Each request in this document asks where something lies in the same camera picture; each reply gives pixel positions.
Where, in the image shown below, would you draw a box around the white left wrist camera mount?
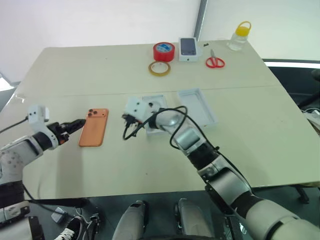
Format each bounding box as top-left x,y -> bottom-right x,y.
26,104 -> 59,151

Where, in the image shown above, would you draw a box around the grey foot pedal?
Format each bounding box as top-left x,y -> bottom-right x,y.
50,206 -> 68,224

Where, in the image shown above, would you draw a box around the grey rounded robot leg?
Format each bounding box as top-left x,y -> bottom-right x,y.
111,199 -> 150,240
174,197 -> 216,240

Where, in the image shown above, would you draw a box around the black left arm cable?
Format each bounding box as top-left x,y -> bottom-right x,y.
0,116 -> 29,134

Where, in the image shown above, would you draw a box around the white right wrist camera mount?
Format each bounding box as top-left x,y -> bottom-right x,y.
124,97 -> 154,124

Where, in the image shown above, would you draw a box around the black shoe white laces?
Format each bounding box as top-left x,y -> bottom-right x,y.
53,215 -> 84,240

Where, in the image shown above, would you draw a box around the white phone box lid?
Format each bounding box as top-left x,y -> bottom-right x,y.
176,87 -> 220,129

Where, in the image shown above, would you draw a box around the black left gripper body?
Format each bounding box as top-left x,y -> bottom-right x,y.
47,121 -> 71,146

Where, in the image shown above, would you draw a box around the red handled scissors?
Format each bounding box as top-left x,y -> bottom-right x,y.
205,48 -> 227,69

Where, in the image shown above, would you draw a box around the grey metal pole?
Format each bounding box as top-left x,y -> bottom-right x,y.
192,0 -> 209,42

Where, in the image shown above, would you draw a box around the clear yellowish tape roll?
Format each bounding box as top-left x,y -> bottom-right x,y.
148,60 -> 172,76

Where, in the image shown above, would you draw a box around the papers and cables pile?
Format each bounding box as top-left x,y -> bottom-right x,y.
300,107 -> 320,138

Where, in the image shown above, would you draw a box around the white printed phone box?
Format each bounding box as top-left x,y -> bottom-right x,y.
178,36 -> 202,63

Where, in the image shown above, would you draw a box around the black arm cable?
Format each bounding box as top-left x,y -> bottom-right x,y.
122,105 -> 252,193
0,116 -> 29,134

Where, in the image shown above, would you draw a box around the black table leg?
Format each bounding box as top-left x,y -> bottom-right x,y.
294,185 -> 311,205

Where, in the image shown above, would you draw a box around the orange smartphone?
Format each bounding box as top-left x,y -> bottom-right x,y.
78,107 -> 110,148

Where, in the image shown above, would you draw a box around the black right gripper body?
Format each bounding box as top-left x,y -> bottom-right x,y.
121,113 -> 144,129

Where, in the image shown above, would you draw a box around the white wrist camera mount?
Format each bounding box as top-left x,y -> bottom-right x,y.
124,97 -> 154,124
26,104 -> 59,151

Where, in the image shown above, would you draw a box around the clear jar yellow lid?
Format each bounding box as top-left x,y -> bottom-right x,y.
226,21 -> 252,52

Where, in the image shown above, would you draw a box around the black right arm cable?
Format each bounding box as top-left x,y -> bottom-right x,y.
122,105 -> 252,193

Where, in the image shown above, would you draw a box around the white phone box base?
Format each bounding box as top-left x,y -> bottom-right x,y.
141,94 -> 169,137

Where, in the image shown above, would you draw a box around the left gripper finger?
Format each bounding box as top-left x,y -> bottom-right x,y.
66,124 -> 84,136
65,118 -> 87,129

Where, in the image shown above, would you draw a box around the red tape roll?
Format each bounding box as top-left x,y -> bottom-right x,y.
152,41 -> 176,62

